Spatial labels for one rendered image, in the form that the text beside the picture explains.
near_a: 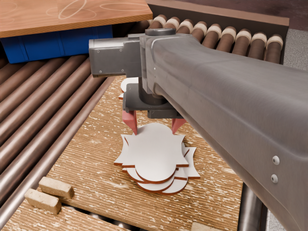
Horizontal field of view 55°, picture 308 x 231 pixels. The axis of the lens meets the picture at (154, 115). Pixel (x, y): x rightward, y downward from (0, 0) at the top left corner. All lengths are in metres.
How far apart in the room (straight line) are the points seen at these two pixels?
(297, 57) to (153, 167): 0.61
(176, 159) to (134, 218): 0.12
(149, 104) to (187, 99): 0.30
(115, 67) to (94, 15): 0.45
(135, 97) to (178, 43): 0.22
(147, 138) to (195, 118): 0.38
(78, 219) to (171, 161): 0.18
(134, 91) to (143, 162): 0.13
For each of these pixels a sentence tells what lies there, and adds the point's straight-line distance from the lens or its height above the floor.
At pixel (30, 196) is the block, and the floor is 0.96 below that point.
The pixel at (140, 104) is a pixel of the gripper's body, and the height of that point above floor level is 1.07.
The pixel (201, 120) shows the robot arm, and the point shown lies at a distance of 0.17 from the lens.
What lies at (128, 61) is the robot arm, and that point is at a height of 1.17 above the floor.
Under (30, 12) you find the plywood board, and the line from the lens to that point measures 0.92.
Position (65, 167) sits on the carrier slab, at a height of 0.94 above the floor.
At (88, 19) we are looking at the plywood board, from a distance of 0.84.
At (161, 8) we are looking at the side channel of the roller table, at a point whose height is 0.94.
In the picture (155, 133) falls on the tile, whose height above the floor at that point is 0.98.
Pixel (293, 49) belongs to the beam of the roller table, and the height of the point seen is 0.92.
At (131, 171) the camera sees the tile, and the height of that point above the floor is 0.97.
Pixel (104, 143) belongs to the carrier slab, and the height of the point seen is 0.94.
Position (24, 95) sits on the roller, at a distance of 0.82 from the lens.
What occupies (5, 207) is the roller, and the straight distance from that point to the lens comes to 0.60.
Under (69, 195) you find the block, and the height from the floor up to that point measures 0.95.
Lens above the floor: 1.39
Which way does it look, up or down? 44 degrees down
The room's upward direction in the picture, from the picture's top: straight up
